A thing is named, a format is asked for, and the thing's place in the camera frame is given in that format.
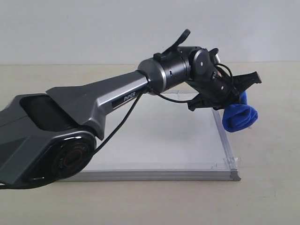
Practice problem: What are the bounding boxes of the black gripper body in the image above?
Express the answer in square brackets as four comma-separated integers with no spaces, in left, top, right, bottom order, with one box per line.
[188,70,234,105]

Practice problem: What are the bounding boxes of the blue microfibre cloth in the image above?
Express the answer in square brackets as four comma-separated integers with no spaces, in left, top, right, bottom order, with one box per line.
[222,92,258,133]

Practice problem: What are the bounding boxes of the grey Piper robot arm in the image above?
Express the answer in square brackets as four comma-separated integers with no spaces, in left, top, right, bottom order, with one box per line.
[0,46,261,189]

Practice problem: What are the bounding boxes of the white board with aluminium frame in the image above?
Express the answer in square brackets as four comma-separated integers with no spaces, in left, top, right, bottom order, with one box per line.
[69,90,240,181]

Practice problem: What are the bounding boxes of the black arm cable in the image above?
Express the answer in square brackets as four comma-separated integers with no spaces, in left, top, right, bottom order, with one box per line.
[0,28,237,188]

